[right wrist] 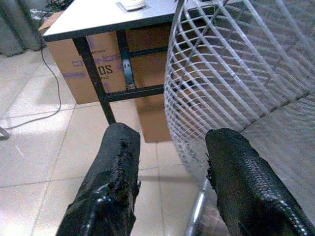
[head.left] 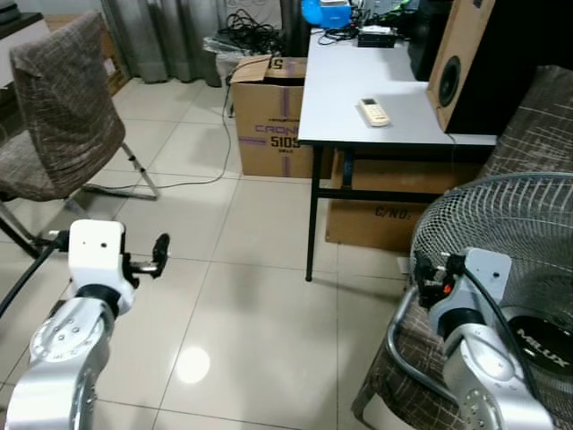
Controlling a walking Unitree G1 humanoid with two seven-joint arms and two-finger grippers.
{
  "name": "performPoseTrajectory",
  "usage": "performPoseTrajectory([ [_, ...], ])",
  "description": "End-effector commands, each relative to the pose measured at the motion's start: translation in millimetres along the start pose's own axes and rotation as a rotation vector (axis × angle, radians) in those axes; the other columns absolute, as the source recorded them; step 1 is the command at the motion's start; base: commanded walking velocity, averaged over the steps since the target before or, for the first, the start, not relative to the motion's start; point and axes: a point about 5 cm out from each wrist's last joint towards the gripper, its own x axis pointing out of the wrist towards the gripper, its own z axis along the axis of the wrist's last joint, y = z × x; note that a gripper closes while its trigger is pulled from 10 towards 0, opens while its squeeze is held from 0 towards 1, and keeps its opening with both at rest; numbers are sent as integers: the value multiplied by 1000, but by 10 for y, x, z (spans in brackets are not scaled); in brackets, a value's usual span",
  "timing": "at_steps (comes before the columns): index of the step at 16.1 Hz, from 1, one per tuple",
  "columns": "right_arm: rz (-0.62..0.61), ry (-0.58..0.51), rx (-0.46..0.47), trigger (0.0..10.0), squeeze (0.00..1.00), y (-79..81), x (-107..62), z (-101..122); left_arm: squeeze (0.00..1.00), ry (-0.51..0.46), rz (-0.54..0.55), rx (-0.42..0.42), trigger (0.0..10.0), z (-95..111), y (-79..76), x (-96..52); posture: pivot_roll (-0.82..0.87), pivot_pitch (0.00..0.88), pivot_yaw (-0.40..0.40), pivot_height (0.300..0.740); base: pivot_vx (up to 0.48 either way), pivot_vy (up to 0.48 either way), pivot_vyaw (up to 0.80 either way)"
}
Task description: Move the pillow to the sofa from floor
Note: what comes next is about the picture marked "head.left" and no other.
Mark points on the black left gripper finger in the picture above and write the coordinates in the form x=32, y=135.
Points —
x=161, y=251

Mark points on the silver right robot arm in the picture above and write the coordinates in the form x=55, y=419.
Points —
x=483, y=367

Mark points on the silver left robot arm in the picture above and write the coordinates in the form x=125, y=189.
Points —
x=58, y=340

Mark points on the plain brown cardboard box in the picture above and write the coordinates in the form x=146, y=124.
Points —
x=376, y=219

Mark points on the cardboard box purple print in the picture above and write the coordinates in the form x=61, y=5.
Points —
x=269, y=125

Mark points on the white remote control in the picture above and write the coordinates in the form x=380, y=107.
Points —
x=374, y=112

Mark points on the small brown cardboard box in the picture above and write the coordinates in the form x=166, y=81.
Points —
x=115, y=72

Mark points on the white table black legs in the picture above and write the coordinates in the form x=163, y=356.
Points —
x=376, y=76

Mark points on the wooden front loudspeaker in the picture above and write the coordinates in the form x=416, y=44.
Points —
x=457, y=54

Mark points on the grey curtain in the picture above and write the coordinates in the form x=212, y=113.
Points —
x=161, y=36

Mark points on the small black electronic device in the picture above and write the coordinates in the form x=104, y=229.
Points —
x=376, y=38

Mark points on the white cabinet dark top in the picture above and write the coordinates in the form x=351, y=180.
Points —
x=18, y=45

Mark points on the blue and white box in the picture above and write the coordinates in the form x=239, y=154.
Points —
x=336, y=13

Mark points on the blue balloon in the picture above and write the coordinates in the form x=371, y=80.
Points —
x=311, y=11

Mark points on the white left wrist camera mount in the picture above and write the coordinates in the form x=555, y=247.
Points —
x=97, y=255

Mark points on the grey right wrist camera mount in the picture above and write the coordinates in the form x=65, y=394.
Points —
x=488, y=273

